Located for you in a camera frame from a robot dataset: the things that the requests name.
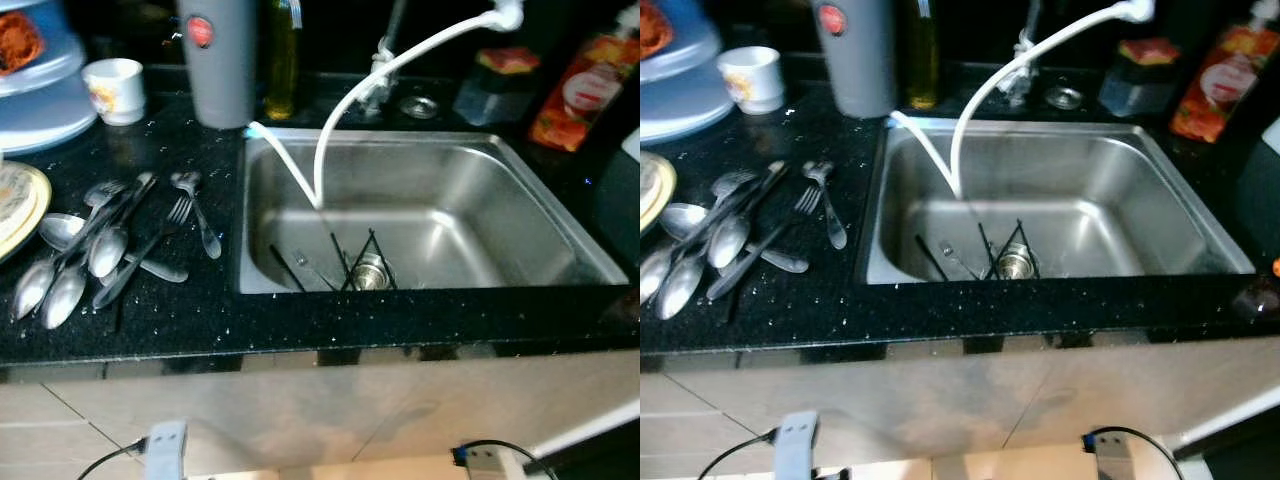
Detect floral leaf print plate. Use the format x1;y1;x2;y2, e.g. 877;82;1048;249
640;155;669;223
0;165;43;251

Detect grey tumbler red badge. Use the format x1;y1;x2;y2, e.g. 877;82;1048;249
812;0;898;119
178;0;259;130

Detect white tiered rack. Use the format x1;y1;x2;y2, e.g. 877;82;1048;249
0;0;99;156
640;0;738;146

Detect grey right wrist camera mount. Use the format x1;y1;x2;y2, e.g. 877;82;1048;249
1085;432;1148;480
455;445;528;480

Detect white hose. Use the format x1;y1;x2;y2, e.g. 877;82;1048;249
248;0;526;211
888;0;1158;199

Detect yellow oil bottle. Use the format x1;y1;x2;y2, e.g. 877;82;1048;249
905;0;941;111
262;0;304;121

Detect metal faucet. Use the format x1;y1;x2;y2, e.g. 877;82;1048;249
1005;0;1046;101
365;0;411;111

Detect cream rimmed plate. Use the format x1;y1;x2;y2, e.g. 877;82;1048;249
640;150;678;233
0;160;53;266

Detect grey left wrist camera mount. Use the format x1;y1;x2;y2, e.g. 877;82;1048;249
773;410;822;480
143;420;190;480

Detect beige cabinet door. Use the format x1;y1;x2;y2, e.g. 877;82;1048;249
660;340;1280;466
42;348;641;473

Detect slim steel utensil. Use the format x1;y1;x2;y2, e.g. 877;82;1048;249
293;248;343;291
938;238;988;281

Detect steel sink drain strainer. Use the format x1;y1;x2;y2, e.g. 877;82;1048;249
352;252;391;291
995;243;1036;281

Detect white cartoon print mug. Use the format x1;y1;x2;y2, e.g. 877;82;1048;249
82;58;148;127
717;46;786;116

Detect large steel serving spoon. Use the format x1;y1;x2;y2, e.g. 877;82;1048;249
38;213;191;284
662;202;811;274

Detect stainless steel sink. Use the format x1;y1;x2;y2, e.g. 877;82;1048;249
865;118;1256;286
237;127;631;296

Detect shallow beige drawer front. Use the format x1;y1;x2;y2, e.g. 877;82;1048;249
640;375;721;421
0;383;96;429

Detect orange black handheld fan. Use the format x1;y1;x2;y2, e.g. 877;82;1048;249
640;0;676;59
0;10;46;76

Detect red orange pouch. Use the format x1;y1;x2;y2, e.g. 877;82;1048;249
528;5;641;153
1170;0;1280;144

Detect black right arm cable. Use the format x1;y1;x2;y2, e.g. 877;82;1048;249
1083;426;1188;473
452;438;563;480

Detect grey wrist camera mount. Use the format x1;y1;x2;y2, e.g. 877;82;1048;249
143;420;190;480
1085;432;1148;480
455;445;528;480
773;410;822;480

